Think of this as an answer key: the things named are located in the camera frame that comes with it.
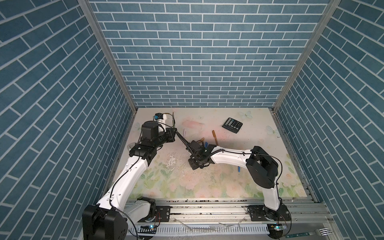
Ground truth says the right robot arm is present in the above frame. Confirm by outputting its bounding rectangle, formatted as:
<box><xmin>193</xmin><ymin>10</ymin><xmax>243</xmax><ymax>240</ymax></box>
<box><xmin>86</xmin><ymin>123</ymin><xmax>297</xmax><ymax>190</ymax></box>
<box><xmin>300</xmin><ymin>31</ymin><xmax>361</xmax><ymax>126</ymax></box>
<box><xmin>186</xmin><ymin>141</ymin><xmax>292</xmax><ymax>221</ymax></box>

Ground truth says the green pen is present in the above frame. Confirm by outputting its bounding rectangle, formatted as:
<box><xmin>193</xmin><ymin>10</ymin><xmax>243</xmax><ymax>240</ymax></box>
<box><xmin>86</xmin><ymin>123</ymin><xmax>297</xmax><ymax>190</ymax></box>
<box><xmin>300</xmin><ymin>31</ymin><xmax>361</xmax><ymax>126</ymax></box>
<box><xmin>172</xmin><ymin>113</ymin><xmax>176</xmax><ymax>128</ymax></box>

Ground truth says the metal fork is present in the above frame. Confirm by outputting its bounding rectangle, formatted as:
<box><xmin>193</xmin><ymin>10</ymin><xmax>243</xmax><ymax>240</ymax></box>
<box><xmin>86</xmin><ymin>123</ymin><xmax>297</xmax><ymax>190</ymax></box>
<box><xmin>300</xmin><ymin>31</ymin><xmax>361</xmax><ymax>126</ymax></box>
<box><xmin>285</xmin><ymin>228</ymin><xmax>333</xmax><ymax>239</ymax></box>

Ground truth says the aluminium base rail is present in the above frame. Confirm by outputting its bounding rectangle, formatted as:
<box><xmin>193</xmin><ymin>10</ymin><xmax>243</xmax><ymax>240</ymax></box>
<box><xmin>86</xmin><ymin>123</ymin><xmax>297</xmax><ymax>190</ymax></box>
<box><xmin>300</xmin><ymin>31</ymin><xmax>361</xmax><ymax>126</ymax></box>
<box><xmin>130</xmin><ymin>199</ymin><xmax>341</xmax><ymax>240</ymax></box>

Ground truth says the brown pen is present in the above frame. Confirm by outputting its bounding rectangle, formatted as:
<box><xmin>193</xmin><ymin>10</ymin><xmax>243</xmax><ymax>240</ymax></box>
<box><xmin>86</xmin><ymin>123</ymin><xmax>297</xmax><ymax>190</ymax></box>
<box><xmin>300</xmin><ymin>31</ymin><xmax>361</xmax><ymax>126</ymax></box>
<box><xmin>212</xmin><ymin>130</ymin><xmax>219</xmax><ymax>146</ymax></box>

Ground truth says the grey stapler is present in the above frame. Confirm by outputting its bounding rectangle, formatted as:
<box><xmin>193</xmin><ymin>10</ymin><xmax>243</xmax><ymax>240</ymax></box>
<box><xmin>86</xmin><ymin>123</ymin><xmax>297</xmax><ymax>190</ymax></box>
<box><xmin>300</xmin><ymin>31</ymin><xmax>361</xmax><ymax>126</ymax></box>
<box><xmin>127</xmin><ymin>143</ymin><xmax>136</xmax><ymax>151</ymax></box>

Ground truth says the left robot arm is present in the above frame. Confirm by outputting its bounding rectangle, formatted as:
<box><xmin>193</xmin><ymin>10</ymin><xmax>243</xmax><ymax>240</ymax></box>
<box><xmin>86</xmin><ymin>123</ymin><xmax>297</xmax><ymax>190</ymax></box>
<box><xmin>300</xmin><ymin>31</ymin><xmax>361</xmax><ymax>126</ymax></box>
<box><xmin>82</xmin><ymin>121</ymin><xmax>177</xmax><ymax>240</ymax></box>

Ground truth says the black calculator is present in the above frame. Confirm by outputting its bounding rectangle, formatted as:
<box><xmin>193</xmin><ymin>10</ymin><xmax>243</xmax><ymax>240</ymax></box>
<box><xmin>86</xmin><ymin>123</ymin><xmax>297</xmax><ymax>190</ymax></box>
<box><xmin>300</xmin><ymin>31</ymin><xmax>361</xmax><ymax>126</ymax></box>
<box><xmin>222</xmin><ymin>118</ymin><xmax>243</xmax><ymax>134</ymax></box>

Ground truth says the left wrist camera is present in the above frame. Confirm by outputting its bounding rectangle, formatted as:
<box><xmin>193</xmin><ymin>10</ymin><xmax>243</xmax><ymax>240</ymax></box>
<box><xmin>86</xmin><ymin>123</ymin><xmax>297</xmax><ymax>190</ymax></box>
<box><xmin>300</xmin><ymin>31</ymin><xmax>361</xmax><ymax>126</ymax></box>
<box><xmin>154</xmin><ymin>113</ymin><xmax>167</xmax><ymax>126</ymax></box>

